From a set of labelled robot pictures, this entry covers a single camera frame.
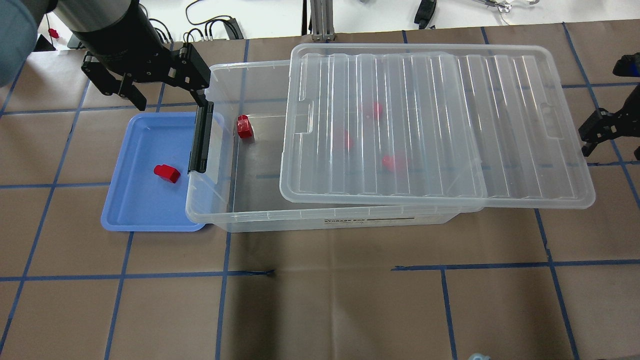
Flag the red block near latch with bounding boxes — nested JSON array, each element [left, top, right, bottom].
[[236, 114, 254, 140]]

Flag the clear plastic box lid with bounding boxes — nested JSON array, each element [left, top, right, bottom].
[[279, 43, 595, 210]]

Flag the black box latch handle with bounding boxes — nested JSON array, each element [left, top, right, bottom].
[[188, 101, 214, 174]]

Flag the black cables on table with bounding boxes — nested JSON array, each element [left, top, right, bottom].
[[137, 0, 261, 42]]

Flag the red block under lid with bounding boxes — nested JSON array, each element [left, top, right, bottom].
[[381, 154, 409, 174], [334, 130, 354, 151], [361, 101, 385, 121]]

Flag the blue plastic tray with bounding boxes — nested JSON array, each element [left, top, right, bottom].
[[100, 111, 203, 232]]

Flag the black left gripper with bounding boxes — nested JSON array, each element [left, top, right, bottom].
[[81, 42, 211, 112]]

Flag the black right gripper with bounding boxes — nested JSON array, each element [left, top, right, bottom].
[[578, 108, 640, 157]]

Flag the metal frame post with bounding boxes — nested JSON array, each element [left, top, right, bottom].
[[307, 0, 336, 43]]

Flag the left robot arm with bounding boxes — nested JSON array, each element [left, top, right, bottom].
[[0, 0, 213, 111]]

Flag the red block with peg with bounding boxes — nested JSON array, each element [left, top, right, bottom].
[[153, 164, 181, 183]]

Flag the red block under lid bottom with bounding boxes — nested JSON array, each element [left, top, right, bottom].
[[381, 154, 409, 174]]

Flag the red block under lid middle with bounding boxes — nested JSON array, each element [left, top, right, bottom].
[[334, 130, 354, 151]]

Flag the clear plastic storage box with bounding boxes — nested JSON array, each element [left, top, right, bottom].
[[185, 60, 480, 233]]

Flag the small red object background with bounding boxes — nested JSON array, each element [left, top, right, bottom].
[[47, 27, 60, 40]]

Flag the black tool top background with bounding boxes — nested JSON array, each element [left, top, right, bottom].
[[413, 0, 438, 30]]

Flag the red block under lid top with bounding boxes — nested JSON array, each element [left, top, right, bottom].
[[361, 101, 385, 121]]

